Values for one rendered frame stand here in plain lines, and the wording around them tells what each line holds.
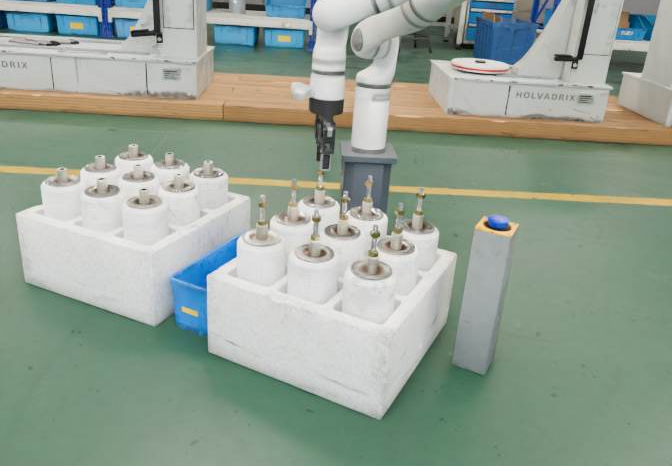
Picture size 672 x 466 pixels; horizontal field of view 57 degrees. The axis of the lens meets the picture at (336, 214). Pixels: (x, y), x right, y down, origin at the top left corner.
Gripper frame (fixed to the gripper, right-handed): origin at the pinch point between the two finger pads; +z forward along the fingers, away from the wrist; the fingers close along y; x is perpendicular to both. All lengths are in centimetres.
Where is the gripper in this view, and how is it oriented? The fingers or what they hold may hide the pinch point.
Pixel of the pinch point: (323, 160)
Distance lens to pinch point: 136.6
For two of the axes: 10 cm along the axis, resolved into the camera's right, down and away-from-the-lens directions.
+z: -0.6, 9.2, 3.8
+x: -9.9, 0.0, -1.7
